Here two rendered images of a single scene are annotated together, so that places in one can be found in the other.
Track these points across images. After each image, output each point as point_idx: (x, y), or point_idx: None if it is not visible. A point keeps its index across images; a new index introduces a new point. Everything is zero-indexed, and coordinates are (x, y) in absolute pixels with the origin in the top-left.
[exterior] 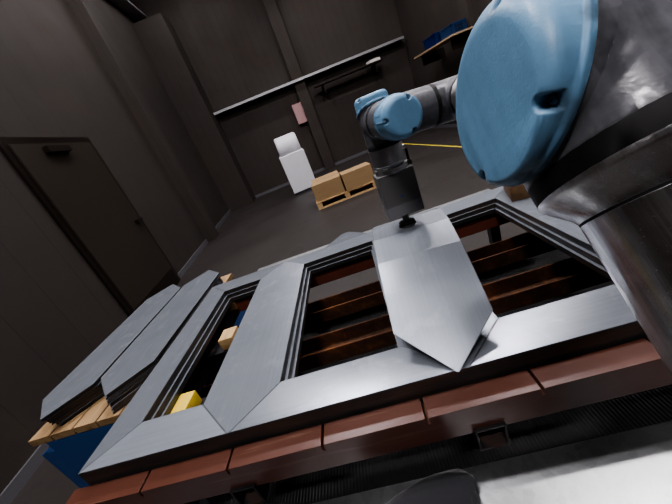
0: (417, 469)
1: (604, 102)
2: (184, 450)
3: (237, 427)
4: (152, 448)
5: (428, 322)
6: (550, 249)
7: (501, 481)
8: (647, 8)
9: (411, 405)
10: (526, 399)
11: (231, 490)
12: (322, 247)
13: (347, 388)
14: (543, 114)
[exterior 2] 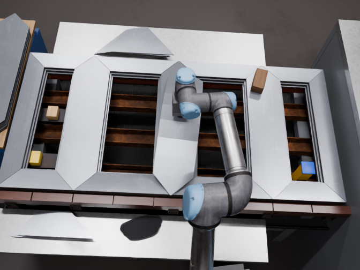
0: None
1: (194, 220)
2: (51, 190)
3: (77, 188)
4: (35, 185)
5: (168, 173)
6: None
7: (170, 222)
8: (204, 215)
9: (149, 199)
10: None
11: (70, 205)
12: (121, 27)
13: (127, 187)
14: (186, 219)
